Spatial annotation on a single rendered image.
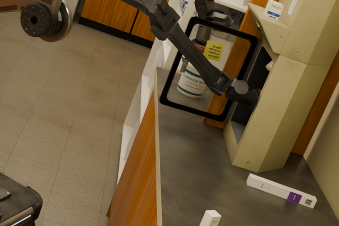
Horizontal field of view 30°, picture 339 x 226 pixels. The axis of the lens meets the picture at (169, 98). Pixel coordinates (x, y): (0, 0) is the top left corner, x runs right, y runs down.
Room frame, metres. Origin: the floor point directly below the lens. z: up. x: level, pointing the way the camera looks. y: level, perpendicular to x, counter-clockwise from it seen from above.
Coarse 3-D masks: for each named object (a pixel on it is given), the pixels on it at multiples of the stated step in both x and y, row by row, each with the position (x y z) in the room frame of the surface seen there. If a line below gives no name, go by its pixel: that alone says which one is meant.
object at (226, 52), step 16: (192, 16) 2.53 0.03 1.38; (192, 32) 2.53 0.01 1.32; (208, 32) 2.55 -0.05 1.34; (224, 32) 2.56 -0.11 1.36; (208, 48) 2.55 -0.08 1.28; (224, 48) 2.57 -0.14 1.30; (240, 48) 2.58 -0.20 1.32; (224, 64) 2.57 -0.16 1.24; (240, 64) 2.59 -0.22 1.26; (176, 80) 2.53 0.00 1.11; (192, 80) 2.55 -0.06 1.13; (176, 96) 2.54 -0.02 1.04; (192, 96) 2.55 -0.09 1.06; (208, 96) 2.57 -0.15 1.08; (224, 96) 2.59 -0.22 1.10; (208, 112) 2.58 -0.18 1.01
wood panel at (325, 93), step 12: (252, 0) 2.65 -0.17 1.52; (264, 0) 2.66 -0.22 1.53; (276, 0) 2.66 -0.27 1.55; (252, 24) 2.65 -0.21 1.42; (336, 60) 2.71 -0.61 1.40; (336, 72) 2.72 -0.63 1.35; (324, 84) 2.71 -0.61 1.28; (336, 84) 2.72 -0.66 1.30; (324, 96) 2.72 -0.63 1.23; (312, 108) 2.71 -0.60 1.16; (324, 108) 2.72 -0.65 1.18; (204, 120) 2.65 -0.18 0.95; (312, 120) 2.72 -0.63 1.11; (300, 132) 2.71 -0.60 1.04; (312, 132) 2.72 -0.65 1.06; (300, 144) 2.72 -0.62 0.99
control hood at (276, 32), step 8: (256, 8) 2.50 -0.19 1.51; (264, 8) 2.59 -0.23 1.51; (256, 16) 2.37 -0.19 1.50; (264, 16) 2.37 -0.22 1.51; (264, 24) 2.28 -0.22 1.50; (272, 24) 2.29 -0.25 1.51; (280, 24) 2.33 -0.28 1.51; (264, 32) 2.30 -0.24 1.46; (272, 32) 2.29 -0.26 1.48; (280, 32) 2.29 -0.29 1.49; (288, 32) 2.30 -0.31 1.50; (272, 40) 2.29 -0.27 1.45; (280, 40) 2.29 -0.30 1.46; (272, 48) 2.29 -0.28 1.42; (280, 48) 2.30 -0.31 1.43
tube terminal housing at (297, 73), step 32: (288, 0) 2.48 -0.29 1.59; (320, 0) 2.30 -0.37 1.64; (320, 32) 2.31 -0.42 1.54; (288, 64) 2.30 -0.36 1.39; (320, 64) 2.40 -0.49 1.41; (288, 96) 2.31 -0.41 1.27; (224, 128) 2.61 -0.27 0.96; (256, 128) 2.30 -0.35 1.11; (288, 128) 2.38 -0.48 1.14; (256, 160) 2.31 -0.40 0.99
